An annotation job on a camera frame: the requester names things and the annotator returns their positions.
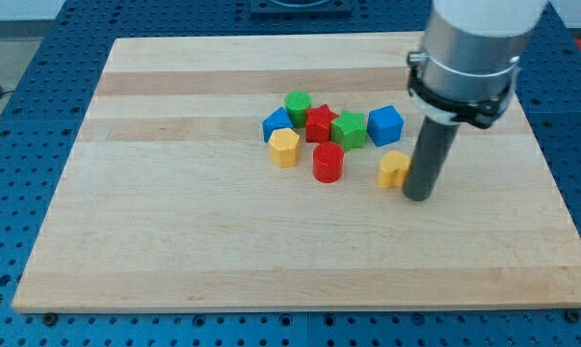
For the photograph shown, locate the yellow heart block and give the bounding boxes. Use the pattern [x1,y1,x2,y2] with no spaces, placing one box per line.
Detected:
[377,150,410,189]

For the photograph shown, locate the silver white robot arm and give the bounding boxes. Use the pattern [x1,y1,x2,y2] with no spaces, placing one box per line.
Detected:
[407,0,547,129]

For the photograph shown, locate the red star block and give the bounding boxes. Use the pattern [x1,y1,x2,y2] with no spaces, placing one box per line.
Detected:
[305,104,338,144]

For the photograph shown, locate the green star block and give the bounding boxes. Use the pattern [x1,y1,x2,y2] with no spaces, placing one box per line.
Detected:
[330,110,366,151]

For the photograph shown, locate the yellow hexagon block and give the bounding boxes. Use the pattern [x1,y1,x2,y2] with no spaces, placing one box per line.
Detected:
[268,128,300,168]

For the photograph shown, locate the red cylinder block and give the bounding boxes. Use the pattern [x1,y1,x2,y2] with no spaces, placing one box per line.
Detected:
[312,142,344,183]

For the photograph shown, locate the blue triangle block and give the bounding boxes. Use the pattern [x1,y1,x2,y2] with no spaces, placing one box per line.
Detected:
[261,107,294,143]

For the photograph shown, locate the wooden board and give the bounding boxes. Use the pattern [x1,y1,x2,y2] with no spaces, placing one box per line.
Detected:
[13,32,581,313]

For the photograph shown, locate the green cylinder block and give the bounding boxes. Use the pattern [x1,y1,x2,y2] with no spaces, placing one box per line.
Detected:
[284,91,312,128]

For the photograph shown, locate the blue cube block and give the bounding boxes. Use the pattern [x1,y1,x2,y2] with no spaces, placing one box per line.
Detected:
[367,105,405,147]

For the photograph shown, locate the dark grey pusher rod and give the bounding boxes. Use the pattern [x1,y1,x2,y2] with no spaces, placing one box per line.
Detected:
[403,117,460,201]

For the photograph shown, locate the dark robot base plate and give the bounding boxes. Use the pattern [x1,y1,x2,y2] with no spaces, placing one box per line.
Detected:
[248,0,354,16]

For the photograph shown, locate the black clamp ring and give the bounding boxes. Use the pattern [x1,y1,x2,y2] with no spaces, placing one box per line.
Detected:
[406,50,520,130]

